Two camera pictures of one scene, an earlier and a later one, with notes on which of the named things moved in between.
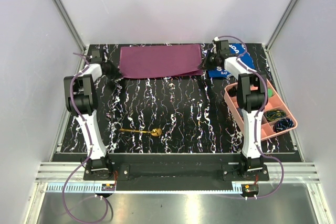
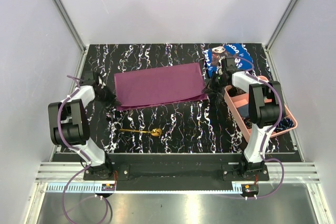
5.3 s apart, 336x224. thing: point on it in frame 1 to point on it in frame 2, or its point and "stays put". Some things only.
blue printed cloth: (240, 51) stays put
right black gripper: (202, 66) to (209, 89)
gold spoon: (155, 132) stays put
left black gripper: (116, 74) to (112, 100)
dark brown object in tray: (232, 92) stays put
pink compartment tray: (277, 118) stays put
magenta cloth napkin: (160, 61) to (159, 86)
